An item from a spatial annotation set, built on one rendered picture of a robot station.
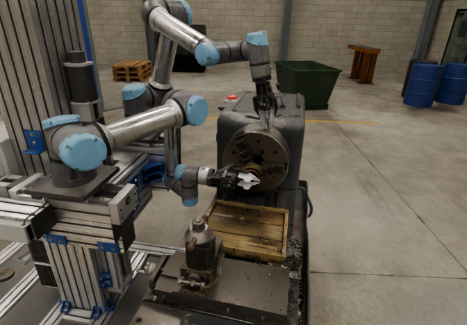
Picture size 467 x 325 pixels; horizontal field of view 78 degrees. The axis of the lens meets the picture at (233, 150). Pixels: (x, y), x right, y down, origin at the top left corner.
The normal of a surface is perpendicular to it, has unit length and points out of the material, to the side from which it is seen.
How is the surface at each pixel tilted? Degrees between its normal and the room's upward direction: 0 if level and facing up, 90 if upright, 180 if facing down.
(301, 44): 90
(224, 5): 90
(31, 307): 0
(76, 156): 91
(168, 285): 0
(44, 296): 0
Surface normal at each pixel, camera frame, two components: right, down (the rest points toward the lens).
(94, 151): 0.59, 0.36
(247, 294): 0.02, -0.91
